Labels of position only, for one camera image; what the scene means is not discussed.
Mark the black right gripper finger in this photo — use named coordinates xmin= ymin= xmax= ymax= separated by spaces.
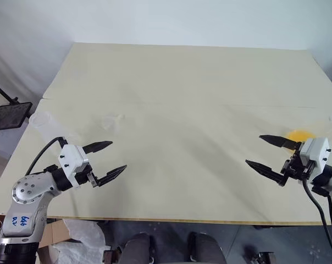
xmin=245 ymin=159 xmax=289 ymax=188
xmin=259 ymin=134 xmax=305 ymax=152

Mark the black tablet screen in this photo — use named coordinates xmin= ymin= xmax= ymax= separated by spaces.
xmin=0 ymin=101 xmax=34 ymax=132

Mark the brown cardboard box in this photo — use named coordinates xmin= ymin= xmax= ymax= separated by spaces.
xmin=37 ymin=218 xmax=73 ymax=264

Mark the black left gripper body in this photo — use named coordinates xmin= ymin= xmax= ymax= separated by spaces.
xmin=74 ymin=164 xmax=101 ymax=189

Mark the white plastic bag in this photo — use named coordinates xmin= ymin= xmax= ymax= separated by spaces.
xmin=52 ymin=219 xmax=112 ymax=264

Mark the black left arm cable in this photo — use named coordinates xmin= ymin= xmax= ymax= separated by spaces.
xmin=24 ymin=136 xmax=68 ymax=177

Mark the black metal caster frame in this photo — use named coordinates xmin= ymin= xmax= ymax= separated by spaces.
xmin=244 ymin=244 xmax=277 ymax=264

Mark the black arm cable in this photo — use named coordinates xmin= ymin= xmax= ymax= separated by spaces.
xmin=24 ymin=136 xmax=68 ymax=177
xmin=301 ymin=175 xmax=332 ymax=264

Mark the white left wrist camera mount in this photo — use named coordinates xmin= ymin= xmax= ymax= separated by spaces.
xmin=57 ymin=144 xmax=91 ymax=190

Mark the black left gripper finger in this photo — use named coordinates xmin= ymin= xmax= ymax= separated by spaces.
xmin=93 ymin=164 xmax=128 ymax=189
xmin=82 ymin=140 xmax=114 ymax=155

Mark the clear plastic cup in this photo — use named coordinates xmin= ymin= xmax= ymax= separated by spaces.
xmin=29 ymin=111 xmax=78 ymax=145

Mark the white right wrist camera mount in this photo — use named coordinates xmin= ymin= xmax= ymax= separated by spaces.
xmin=298 ymin=136 xmax=331 ymax=184

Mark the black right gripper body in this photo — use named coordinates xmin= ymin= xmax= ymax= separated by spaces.
xmin=281 ymin=150 xmax=316 ymax=182

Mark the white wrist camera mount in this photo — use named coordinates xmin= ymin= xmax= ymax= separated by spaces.
xmin=57 ymin=144 xmax=91 ymax=190
xmin=298 ymin=136 xmax=331 ymax=184

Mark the dark rounded shape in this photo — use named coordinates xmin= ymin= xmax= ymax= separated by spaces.
xmin=121 ymin=232 xmax=156 ymax=264
xmin=187 ymin=231 xmax=228 ymax=264

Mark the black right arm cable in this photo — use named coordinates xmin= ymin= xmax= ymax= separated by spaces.
xmin=301 ymin=175 xmax=332 ymax=264

